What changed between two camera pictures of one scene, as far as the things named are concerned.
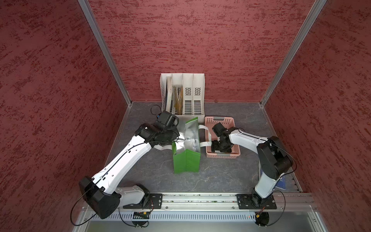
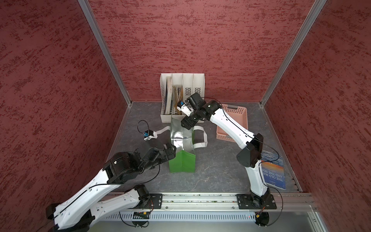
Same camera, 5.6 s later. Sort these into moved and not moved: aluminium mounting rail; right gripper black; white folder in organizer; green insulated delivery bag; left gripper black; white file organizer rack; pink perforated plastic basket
Moved: right gripper black; green insulated delivery bag; left gripper black; pink perforated plastic basket
Not moved: aluminium mounting rail; white folder in organizer; white file organizer rack
